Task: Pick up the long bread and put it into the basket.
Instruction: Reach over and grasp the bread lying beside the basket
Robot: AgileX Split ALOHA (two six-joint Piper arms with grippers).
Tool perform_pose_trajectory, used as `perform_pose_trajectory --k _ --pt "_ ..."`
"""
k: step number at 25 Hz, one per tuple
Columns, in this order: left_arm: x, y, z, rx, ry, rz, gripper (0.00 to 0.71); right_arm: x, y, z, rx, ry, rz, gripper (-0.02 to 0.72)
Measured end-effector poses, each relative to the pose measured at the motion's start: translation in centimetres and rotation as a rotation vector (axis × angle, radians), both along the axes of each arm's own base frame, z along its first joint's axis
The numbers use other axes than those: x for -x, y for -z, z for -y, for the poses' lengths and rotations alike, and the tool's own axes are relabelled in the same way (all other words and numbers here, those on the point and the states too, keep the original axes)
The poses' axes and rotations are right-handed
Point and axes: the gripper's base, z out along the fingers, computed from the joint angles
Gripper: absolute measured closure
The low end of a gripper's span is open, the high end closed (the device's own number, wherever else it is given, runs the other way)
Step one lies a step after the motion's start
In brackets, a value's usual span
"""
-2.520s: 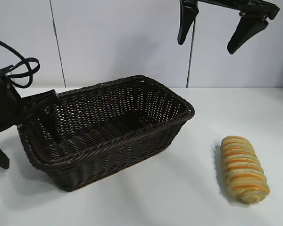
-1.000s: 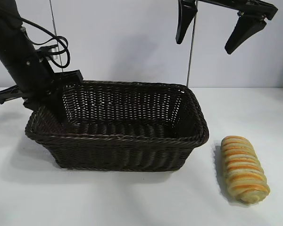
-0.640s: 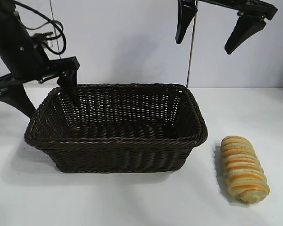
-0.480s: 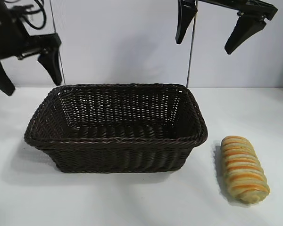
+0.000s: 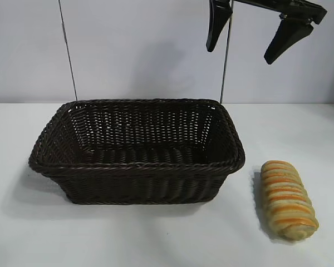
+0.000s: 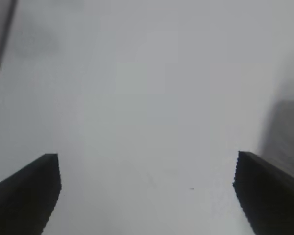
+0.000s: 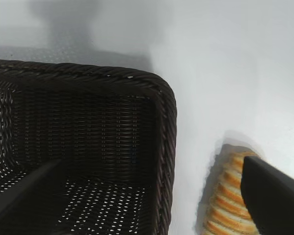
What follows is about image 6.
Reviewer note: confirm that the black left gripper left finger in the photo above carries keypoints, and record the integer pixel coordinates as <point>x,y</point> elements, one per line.
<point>22,203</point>

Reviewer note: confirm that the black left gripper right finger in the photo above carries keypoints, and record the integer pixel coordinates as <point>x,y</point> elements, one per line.
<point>272,203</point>

